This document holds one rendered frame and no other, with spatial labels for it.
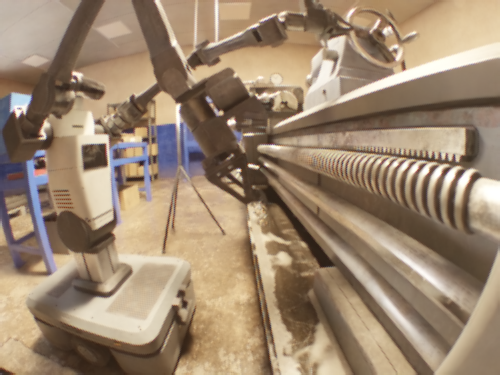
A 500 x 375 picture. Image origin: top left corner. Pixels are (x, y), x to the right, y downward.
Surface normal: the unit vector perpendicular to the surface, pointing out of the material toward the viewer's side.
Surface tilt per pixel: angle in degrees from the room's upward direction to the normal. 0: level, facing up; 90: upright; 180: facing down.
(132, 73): 90
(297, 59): 90
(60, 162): 90
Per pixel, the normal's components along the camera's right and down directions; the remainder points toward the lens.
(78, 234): -0.01, 0.19
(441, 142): -1.00, 0.04
